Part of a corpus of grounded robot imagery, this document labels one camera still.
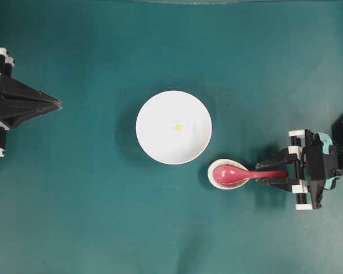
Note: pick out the crackle glazed spoon rest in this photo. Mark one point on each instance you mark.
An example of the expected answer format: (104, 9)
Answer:
(223, 162)

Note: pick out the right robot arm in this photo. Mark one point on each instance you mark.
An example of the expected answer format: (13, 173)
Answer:
(337, 138)

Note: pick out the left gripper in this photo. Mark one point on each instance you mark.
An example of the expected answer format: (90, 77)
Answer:
(15, 112)

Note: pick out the pink ceramic spoon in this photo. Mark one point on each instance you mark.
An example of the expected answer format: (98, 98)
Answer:
(228, 175)

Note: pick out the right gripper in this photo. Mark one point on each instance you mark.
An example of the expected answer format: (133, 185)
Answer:
(318, 156)

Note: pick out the white round bowl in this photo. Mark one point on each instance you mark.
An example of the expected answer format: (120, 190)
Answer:
(155, 124)

